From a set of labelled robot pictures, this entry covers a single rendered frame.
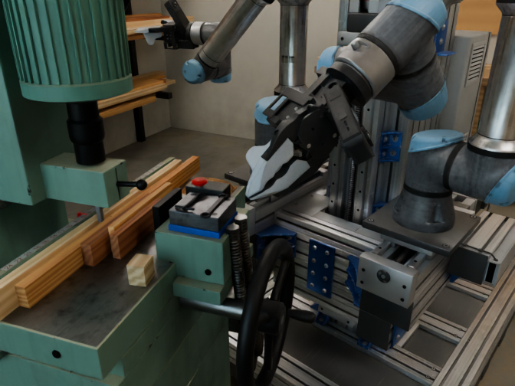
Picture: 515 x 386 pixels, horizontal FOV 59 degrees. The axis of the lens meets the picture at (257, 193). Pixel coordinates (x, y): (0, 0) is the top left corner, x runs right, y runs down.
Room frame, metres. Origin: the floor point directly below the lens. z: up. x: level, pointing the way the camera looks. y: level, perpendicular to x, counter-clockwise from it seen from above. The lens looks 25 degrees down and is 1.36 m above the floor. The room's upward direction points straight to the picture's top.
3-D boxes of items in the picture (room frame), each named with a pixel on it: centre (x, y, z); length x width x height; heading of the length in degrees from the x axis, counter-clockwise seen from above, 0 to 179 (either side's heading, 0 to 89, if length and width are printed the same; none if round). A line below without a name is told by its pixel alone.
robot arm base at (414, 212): (1.03, -0.42, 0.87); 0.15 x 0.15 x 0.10
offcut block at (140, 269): (0.65, 0.20, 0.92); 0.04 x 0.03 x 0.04; 168
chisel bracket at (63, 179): (0.77, 0.32, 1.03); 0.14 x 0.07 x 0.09; 71
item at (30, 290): (0.87, 0.27, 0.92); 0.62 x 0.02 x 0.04; 161
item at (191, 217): (0.76, 0.10, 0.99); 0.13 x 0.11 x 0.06; 161
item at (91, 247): (0.80, 0.27, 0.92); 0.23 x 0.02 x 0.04; 161
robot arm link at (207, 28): (1.59, 0.13, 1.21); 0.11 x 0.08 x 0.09; 63
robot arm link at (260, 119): (1.36, -0.05, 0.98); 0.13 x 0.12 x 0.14; 153
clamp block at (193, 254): (0.76, 0.10, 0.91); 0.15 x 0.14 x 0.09; 161
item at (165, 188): (0.83, 0.24, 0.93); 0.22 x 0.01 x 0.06; 161
